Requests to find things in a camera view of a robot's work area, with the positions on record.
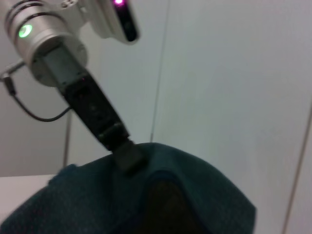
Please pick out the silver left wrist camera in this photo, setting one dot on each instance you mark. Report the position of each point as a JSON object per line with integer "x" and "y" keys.
{"x": 122, "y": 22}

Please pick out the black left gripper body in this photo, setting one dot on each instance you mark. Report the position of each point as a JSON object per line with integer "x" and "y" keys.
{"x": 90, "y": 107}

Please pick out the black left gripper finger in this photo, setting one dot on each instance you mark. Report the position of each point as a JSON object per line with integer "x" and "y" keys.
{"x": 130, "y": 158}

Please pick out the dark blue fabric lunch bag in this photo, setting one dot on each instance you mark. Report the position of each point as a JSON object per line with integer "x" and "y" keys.
{"x": 97, "y": 200}

